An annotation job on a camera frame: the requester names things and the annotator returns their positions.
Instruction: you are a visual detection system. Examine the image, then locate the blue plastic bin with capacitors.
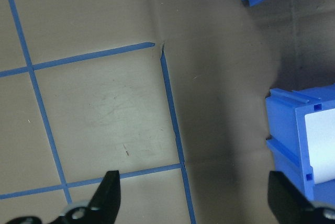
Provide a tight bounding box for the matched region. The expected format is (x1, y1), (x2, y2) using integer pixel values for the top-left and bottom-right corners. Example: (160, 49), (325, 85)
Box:
(265, 84), (335, 210)

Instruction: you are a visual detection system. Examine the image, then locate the white foam bin liner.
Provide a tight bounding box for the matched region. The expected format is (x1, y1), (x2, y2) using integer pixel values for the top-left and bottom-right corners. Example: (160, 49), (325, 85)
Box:
(304, 110), (335, 186)

